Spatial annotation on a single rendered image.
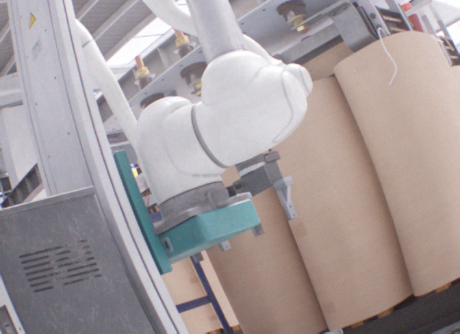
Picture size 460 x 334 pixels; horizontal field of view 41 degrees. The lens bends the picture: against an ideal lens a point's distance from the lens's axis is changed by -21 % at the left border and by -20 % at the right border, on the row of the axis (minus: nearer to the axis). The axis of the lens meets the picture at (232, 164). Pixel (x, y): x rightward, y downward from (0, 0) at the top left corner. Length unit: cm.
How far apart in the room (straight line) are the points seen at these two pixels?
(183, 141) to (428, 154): 90
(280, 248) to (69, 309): 147
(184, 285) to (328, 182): 325
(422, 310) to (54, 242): 152
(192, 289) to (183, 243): 397
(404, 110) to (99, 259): 117
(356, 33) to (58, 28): 106
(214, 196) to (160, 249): 18
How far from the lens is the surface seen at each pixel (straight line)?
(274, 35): 277
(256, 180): 188
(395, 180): 226
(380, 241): 241
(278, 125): 151
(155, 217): 270
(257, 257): 268
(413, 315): 250
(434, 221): 220
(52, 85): 179
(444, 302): 242
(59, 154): 179
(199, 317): 555
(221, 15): 165
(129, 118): 224
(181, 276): 554
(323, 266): 249
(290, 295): 267
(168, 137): 158
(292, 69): 184
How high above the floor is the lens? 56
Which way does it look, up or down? 9 degrees up
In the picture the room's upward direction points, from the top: 22 degrees counter-clockwise
